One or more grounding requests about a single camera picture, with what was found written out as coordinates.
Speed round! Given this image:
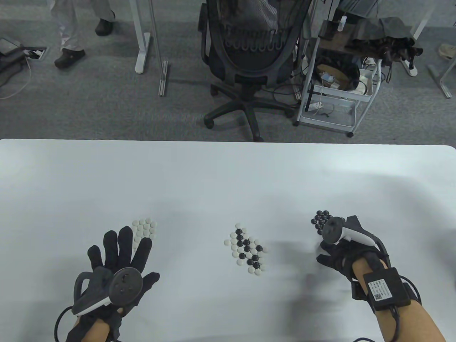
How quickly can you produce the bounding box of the person's left hand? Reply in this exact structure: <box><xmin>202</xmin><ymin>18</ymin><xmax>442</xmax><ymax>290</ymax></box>
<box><xmin>66</xmin><ymin>226</ymin><xmax>161</xmax><ymax>342</ymax></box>

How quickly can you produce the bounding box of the person's right hand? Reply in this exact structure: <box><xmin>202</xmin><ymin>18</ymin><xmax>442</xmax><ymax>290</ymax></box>
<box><xmin>316</xmin><ymin>242</ymin><xmax>390</xmax><ymax>284</ymax></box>

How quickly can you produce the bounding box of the group of white go stones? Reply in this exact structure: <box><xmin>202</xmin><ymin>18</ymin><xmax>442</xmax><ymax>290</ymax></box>
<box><xmin>132</xmin><ymin>218</ymin><xmax>158</xmax><ymax>250</ymax></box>

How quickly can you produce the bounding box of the group of black go stones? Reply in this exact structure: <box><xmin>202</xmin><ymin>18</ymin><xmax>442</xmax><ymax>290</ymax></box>
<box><xmin>312</xmin><ymin>210</ymin><xmax>344</xmax><ymax>235</ymax></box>

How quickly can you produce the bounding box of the pile of mixed go stones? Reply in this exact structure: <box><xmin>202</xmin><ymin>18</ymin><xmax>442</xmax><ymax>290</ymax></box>
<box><xmin>224</xmin><ymin>223</ymin><xmax>268</xmax><ymax>275</ymax></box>

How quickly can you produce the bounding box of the person's right forearm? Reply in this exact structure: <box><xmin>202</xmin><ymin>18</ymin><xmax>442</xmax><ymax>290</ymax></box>
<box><xmin>351</xmin><ymin>258</ymin><xmax>447</xmax><ymax>342</ymax></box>

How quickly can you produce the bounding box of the person's left forearm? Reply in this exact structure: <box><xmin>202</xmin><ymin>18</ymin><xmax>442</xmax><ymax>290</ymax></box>
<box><xmin>84</xmin><ymin>318</ymin><xmax>112</xmax><ymax>342</ymax></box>

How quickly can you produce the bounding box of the grey white right hand controller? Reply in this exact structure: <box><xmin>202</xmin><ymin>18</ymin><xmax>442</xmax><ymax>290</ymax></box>
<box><xmin>322</xmin><ymin>216</ymin><xmax>377</xmax><ymax>247</ymax></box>

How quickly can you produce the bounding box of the dark grey left hand controller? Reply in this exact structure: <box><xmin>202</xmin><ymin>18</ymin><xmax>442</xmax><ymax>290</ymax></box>
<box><xmin>72</xmin><ymin>267</ymin><xmax>144</xmax><ymax>316</ymax></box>

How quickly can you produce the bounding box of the black right wrist sensor box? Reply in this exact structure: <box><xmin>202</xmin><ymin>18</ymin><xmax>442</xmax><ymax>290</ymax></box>
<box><xmin>363</xmin><ymin>267</ymin><xmax>413</xmax><ymax>312</ymax></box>

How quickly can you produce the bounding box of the white wheeled utility cart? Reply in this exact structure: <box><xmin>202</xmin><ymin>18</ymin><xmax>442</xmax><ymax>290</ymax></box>
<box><xmin>293</xmin><ymin>18</ymin><xmax>383</xmax><ymax>139</ymax></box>

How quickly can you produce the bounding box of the white power adapter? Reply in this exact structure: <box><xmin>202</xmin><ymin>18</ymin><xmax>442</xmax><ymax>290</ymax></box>
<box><xmin>358</xmin><ymin>68</ymin><xmax>374</xmax><ymax>95</ymax></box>

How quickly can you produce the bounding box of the black and tan bag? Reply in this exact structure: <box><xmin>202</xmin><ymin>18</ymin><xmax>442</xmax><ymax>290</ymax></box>
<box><xmin>315</xmin><ymin>53</ymin><xmax>361</xmax><ymax>91</ymax></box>

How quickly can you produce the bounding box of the grey desk leg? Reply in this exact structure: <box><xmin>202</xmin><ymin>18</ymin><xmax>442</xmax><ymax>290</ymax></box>
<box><xmin>427</xmin><ymin>59</ymin><xmax>456</xmax><ymax>99</ymax></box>

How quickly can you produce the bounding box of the black mesh office chair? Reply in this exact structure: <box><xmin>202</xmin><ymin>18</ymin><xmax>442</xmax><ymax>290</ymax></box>
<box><xmin>199</xmin><ymin>0</ymin><xmax>312</xmax><ymax>142</ymax></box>

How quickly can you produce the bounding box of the floor socket box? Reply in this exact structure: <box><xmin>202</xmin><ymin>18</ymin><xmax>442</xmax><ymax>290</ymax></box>
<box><xmin>23</xmin><ymin>46</ymin><xmax>48</xmax><ymax>60</ymax></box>

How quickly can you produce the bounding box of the black phone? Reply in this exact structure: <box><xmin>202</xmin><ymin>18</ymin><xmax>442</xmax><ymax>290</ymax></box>
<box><xmin>318</xmin><ymin>21</ymin><xmax>339</xmax><ymax>39</ymax></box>

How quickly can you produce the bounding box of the black crumpled cloth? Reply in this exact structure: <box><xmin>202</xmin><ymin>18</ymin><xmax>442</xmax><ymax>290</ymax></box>
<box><xmin>347</xmin><ymin>17</ymin><xmax>424</xmax><ymax>72</ymax></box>

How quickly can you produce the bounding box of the white slanted desk leg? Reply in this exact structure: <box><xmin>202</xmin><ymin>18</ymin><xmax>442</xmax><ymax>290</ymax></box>
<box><xmin>399</xmin><ymin>0</ymin><xmax>433</xmax><ymax>77</ymax></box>

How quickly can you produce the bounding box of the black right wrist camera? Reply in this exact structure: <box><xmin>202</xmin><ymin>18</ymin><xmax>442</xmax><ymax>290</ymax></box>
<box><xmin>351</xmin><ymin>280</ymin><xmax>368</xmax><ymax>301</ymax></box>

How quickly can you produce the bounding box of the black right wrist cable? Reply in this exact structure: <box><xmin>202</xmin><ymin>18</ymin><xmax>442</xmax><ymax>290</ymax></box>
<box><xmin>351</xmin><ymin>274</ymin><xmax>424</xmax><ymax>342</ymax></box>

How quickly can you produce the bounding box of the aluminium profile post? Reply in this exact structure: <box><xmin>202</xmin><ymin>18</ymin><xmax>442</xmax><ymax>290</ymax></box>
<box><xmin>148</xmin><ymin>0</ymin><xmax>169</xmax><ymax>97</ymax></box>

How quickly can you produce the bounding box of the white floor cable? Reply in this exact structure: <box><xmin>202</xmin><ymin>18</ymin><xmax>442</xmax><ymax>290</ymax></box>
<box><xmin>0</xmin><ymin>59</ymin><xmax>32</xmax><ymax>99</ymax></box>

